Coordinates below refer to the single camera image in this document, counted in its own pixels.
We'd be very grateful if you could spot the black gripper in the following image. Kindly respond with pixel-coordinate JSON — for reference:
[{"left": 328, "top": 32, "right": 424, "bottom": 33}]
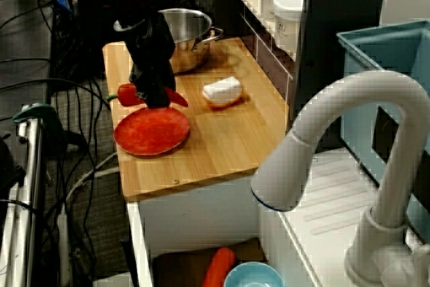
[{"left": 113, "top": 17, "right": 176, "bottom": 110}]

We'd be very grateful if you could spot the long red pepper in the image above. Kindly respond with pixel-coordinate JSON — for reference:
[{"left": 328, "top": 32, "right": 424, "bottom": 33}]
[{"left": 105, "top": 83, "right": 189, "bottom": 108}]

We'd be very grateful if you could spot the white topped bread piece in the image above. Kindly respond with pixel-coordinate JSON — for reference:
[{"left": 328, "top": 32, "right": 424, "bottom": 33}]
[{"left": 202, "top": 77, "right": 244, "bottom": 110}]

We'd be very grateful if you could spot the orange round plate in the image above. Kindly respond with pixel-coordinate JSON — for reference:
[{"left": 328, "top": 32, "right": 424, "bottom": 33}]
[{"left": 113, "top": 106, "right": 191, "bottom": 157}]

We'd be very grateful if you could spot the stainless steel pot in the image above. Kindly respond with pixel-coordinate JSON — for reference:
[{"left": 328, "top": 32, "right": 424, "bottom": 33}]
[{"left": 157, "top": 7, "right": 224, "bottom": 75}]

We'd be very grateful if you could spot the black computer case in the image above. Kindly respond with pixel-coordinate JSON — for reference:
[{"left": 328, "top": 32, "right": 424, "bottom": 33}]
[{"left": 73, "top": 0, "right": 145, "bottom": 76}]

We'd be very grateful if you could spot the green clamp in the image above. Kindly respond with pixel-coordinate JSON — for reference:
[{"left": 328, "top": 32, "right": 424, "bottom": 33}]
[{"left": 12, "top": 104, "right": 68, "bottom": 153}]

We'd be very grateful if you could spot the beige tiled shelf ledge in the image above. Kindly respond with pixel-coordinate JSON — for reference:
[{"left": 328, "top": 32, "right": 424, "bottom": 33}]
[{"left": 228, "top": 0, "right": 305, "bottom": 63}]

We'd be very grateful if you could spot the orange toy carrot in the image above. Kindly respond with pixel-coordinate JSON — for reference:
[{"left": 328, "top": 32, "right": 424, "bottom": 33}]
[{"left": 202, "top": 247, "right": 237, "bottom": 287}]

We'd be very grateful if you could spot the dark grey upright panel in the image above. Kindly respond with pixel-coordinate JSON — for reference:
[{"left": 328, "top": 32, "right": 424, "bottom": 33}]
[{"left": 292, "top": 0, "right": 389, "bottom": 123}]

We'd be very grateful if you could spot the white toy sink unit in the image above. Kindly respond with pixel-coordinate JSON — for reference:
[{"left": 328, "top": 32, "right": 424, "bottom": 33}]
[{"left": 126, "top": 147, "right": 430, "bottom": 287}]

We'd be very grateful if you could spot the light blue bowl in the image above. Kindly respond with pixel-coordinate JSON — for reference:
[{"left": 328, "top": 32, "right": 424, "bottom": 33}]
[{"left": 223, "top": 261, "right": 286, "bottom": 287}]

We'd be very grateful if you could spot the light blue plastic bin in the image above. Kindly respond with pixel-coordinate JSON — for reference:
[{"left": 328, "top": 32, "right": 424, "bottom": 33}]
[{"left": 337, "top": 20, "right": 430, "bottom": 244}]

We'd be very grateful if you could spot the grey toy faucet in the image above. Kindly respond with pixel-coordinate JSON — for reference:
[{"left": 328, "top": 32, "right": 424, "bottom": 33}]
[{"left": 251, "top": 71, "right": 430, "bottom": 287}]

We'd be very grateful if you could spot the black cable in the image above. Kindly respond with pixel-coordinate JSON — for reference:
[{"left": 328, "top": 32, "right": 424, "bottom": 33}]
[
  {"left": 0, "top": 57, "right": 51, "bottom": 66},
  {"left": 0, "top": 77, "right": 114, "bottom": 113}
]

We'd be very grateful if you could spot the white cable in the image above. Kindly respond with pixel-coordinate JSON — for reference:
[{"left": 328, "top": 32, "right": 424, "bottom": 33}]
[{"left": 65, "top": 152, "right": 120, "bottom": 204}]

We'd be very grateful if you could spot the silver aluminium frame rail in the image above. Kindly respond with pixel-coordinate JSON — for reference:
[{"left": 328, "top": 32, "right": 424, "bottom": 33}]
[{"left": 0, "top": 108, "right": 46, "bottom": 287}]

